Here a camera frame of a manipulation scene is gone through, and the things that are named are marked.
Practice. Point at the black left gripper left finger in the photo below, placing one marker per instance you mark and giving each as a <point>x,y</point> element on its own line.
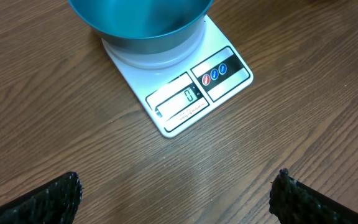
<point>57,201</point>

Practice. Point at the white digital kitchen scale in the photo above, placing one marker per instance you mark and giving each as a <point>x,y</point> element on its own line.
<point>182,85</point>

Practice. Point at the blue plastic bowl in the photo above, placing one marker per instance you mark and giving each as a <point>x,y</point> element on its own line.
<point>142,26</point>

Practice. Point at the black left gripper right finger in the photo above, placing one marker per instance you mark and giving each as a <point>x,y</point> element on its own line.
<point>295,203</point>

